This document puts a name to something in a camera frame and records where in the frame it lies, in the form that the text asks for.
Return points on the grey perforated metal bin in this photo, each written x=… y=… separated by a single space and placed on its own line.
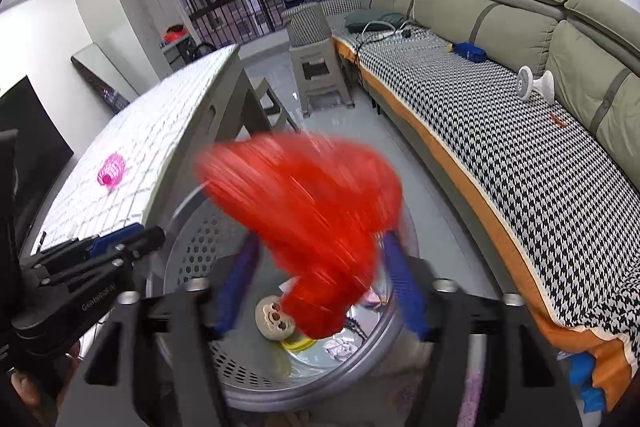
x=200 y=252

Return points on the white handheld fan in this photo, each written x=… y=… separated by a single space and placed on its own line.
x=535 y=84

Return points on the grey table frame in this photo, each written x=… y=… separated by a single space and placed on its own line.
x=225 y=107

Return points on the person's left hand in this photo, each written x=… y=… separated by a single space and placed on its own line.
x=25 y=389

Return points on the pink snack packet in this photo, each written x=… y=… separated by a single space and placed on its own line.
x=372 y=298

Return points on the red cloth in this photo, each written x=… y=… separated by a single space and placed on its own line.
x=176 y=33

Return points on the dark green pillow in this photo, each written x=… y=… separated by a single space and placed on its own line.
x=372 y=21

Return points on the black chair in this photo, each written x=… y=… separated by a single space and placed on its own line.
x=195 y=51

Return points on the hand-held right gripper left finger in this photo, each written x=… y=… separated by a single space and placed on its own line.
x=240 y=277

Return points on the small red item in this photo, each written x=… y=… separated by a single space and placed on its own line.
x=559 y=120

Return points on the power strip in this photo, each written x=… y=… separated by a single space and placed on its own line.
x=387 y=34

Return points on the black television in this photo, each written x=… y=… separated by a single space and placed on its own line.
x=35 y=132

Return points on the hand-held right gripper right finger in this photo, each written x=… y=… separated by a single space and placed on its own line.
x=405 y=287

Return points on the pink plastic spring toy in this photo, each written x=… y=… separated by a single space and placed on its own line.
x=111 y=172

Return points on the blue pouch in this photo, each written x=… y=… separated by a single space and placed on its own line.
x=470 y=52

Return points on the standing mirror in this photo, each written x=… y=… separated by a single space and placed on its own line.
x=110 y=72

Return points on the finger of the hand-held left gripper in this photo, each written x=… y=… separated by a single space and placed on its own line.
x=95 y=269
x=115 y=239

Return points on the grey plastic stool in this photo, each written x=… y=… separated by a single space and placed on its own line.
x=320 y=82

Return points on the red plastic bag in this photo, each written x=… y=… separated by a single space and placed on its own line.
x=310 y=217

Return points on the white paper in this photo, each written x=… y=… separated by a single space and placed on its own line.
x=340 y=349

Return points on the houndstooth stool cushion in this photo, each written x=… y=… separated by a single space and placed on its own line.
x=307 y=24

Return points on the green sofa with houndstooth cover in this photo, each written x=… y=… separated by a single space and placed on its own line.
x=500 y=132

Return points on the blue plastic item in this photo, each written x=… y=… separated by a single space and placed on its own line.
x=587 y=382

